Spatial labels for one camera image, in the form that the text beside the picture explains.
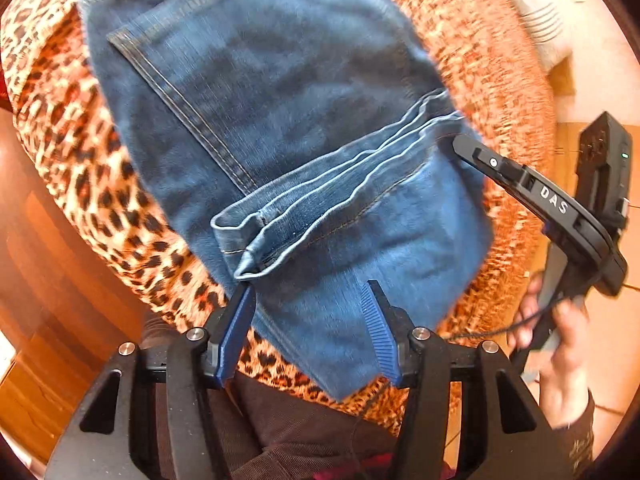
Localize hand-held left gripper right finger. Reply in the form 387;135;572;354
362;280;571;480

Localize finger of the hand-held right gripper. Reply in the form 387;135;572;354
452;132;590;230

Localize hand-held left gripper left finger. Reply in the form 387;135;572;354
45;284;257;480

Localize blue denim pants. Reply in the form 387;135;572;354
77;0;496;403

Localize person's right hand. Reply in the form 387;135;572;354
509;280;594;429

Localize person's dark brown trousers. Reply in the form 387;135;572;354
142;320;401;480

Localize red plaid cloth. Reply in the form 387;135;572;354
310;452;401;480

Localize grey striped pillow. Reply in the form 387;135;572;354
500;0;575;68

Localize leopard print bedsheet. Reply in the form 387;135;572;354
0;0;558;436

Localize thin black cable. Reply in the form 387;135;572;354
349;381;392;478
440;290;576;347

